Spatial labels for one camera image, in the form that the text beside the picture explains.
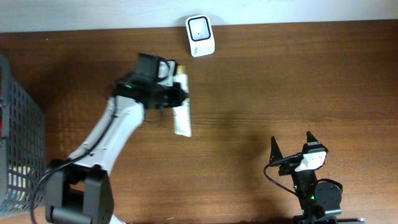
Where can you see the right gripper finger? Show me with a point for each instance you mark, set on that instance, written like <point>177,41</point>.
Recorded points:
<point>276,155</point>
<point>311,138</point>

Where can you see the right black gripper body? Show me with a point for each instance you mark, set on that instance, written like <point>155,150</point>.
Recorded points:
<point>289,165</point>

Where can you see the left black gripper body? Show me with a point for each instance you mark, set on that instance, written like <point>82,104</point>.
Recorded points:
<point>173,97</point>

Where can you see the white bamboo print tube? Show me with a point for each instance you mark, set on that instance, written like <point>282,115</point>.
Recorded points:
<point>182,122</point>

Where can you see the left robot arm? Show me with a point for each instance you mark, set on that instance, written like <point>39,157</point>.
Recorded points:
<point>78,189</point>

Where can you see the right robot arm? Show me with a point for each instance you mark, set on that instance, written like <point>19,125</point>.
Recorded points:
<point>319,199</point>

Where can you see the white barcode scanner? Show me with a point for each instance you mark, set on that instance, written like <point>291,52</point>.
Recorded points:
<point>200,35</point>

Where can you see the grey plastic mesh basket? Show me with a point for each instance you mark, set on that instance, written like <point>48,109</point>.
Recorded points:
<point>23,153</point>

